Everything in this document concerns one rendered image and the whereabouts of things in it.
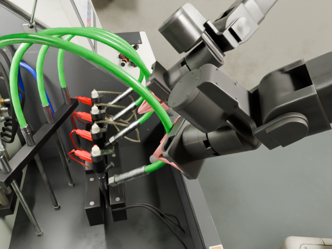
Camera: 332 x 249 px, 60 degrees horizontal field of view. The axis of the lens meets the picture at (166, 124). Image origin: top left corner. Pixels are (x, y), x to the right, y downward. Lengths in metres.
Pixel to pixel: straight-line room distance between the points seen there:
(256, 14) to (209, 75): 0.28
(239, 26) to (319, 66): 0.22
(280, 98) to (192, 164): 0.17
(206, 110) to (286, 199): 1.81
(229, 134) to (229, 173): 1.79
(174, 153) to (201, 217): 0.37
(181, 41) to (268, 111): 0.24
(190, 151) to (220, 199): 1.58
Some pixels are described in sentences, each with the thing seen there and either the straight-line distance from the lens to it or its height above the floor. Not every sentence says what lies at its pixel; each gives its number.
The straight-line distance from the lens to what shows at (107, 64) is 0.43.
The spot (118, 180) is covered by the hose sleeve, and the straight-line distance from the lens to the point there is 0.59.
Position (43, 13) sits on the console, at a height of 1.33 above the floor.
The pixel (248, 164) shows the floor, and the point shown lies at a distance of 2.25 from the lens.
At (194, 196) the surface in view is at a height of 0.95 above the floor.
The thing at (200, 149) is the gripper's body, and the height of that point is 1.30.
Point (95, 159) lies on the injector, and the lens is 0.69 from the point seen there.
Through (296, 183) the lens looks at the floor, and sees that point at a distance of 2.24.
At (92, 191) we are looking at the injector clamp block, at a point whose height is 0.98.
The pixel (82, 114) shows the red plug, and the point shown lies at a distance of 0.85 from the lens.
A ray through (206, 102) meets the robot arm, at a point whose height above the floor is 1.40.
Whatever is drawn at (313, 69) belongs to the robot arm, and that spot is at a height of 1.44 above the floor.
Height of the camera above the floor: 1.59
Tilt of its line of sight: 39 degrees down
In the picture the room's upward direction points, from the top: straight up
